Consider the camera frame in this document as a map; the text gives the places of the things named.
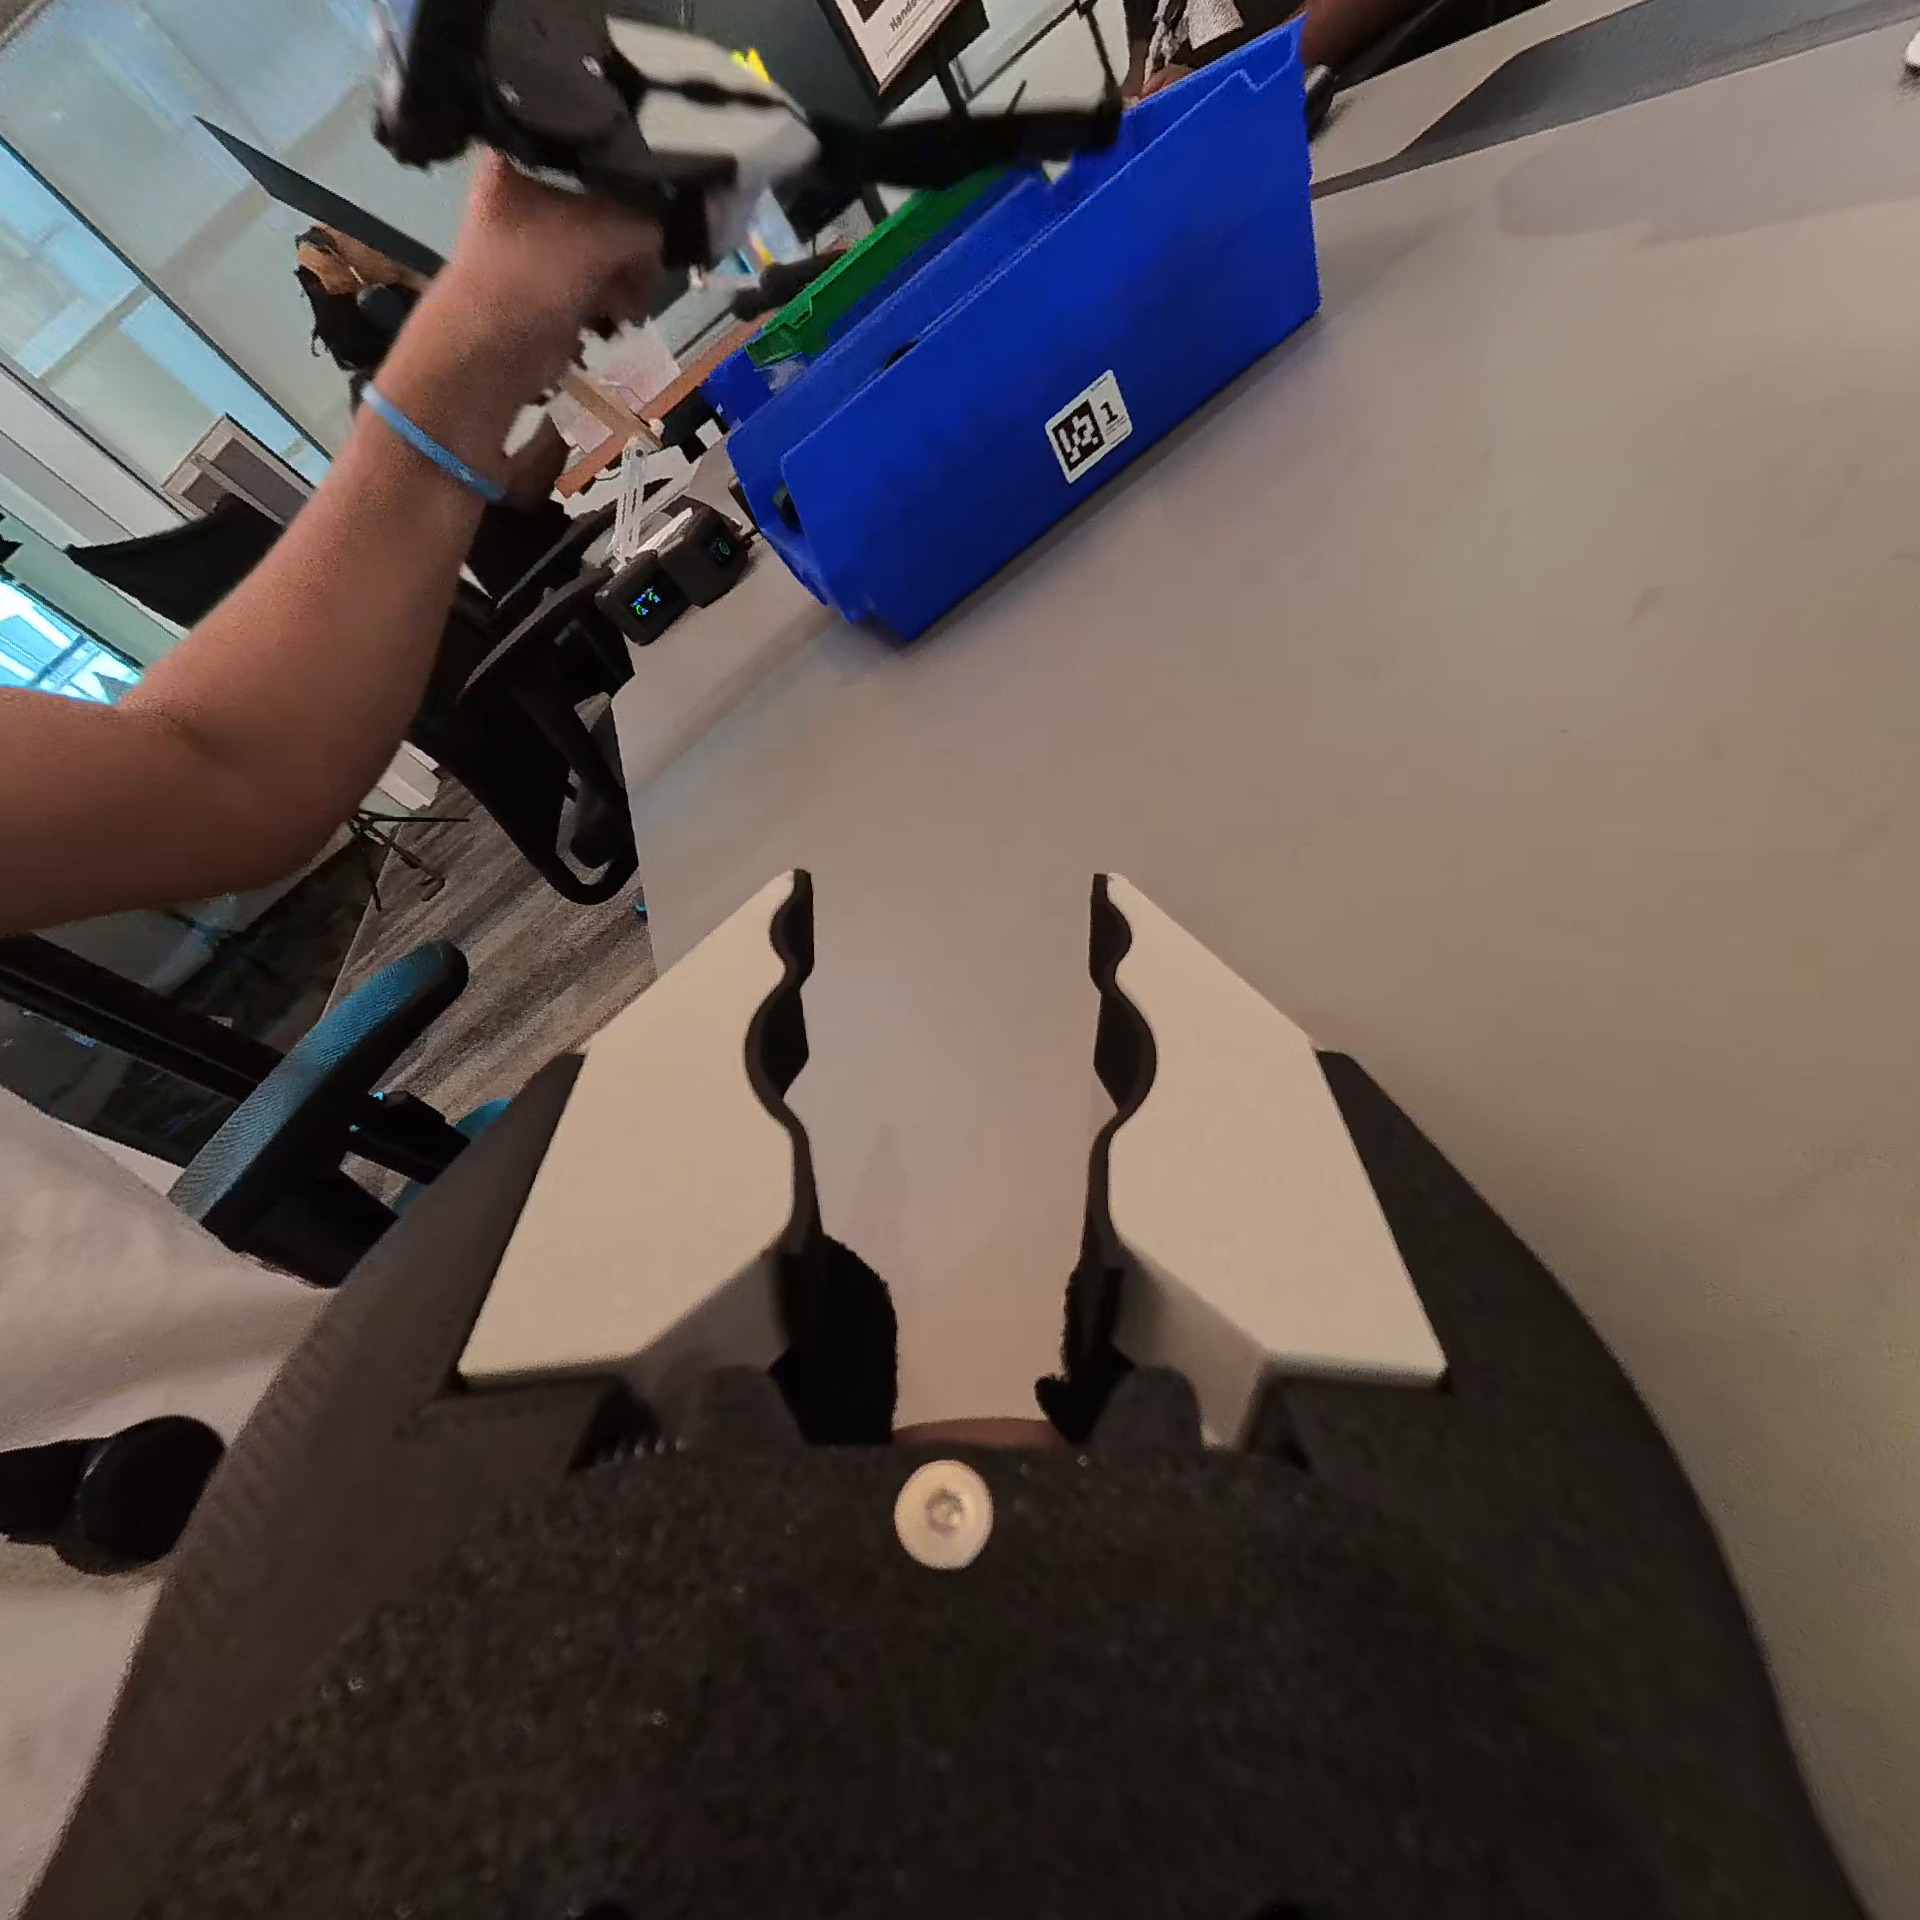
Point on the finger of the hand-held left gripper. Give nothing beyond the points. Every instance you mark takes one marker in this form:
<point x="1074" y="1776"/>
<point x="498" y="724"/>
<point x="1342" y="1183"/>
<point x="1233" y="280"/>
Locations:
<point x="735" y="135"/>
<point x="675" y="54"/>

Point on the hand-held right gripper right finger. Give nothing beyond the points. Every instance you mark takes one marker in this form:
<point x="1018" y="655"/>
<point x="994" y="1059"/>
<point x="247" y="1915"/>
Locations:
<point x="1275" y="1200"/>

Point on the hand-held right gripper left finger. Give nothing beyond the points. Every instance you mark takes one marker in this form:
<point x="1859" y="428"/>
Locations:
<point x="629" y="1200"/>

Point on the person's left forearm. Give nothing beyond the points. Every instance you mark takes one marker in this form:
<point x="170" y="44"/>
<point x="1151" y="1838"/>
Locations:
<point x="224" y="751"/>

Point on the person's left hand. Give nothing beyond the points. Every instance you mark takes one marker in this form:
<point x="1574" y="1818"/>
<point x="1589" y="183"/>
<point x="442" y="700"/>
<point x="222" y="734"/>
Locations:
<point x="525" y="285"/>

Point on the green plastic bin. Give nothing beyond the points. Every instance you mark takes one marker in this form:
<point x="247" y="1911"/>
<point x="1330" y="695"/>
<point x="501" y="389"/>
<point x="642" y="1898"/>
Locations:
<point x="885" y="254"/>

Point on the teal office chair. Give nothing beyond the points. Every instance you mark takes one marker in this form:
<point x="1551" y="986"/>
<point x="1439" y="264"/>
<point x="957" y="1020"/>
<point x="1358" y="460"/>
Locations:
<point x="330" y="1036"/>

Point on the black action camera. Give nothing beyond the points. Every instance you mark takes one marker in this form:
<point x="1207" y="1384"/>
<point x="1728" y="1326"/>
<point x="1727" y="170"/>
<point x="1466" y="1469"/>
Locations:
<point x="704" y="557"/>
<point x="642" y="605"/>

